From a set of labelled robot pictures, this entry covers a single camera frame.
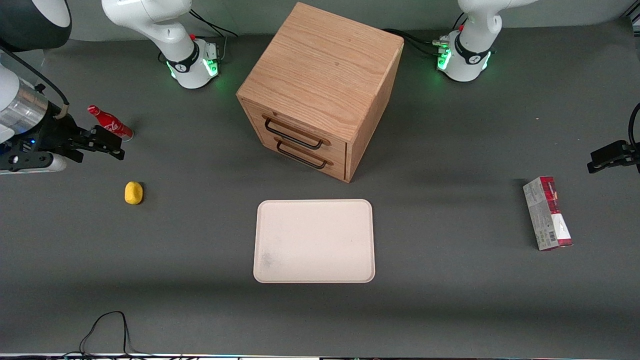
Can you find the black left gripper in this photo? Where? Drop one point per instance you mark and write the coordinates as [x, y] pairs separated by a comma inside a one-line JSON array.
[[611, 153]]

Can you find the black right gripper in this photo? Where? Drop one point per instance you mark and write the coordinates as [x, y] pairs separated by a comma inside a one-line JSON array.
[[54, 131]]

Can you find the red coke bottle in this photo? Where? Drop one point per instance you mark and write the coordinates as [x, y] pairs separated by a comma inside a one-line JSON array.
[[112, 124]]

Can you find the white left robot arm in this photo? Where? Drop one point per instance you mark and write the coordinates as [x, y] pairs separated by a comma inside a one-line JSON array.
[[472, 47]]

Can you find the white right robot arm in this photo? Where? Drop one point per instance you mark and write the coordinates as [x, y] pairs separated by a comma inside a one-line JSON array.
[[150, 17]]

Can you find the beige rectangular tray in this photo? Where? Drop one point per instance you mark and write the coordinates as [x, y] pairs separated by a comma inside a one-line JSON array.
[[314, 241]]

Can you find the yellow lemon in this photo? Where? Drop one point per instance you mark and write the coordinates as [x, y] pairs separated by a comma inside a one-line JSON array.
[[133, 193]]

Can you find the grey and red carton box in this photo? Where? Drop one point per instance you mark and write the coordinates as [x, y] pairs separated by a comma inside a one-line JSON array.
[[547, 214]]

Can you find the wooden drawer cabinet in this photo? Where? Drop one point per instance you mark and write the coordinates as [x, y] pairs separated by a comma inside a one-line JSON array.
[[320, 75]]

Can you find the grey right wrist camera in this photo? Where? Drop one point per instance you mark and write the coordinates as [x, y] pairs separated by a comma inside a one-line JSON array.
[[35, 164]]

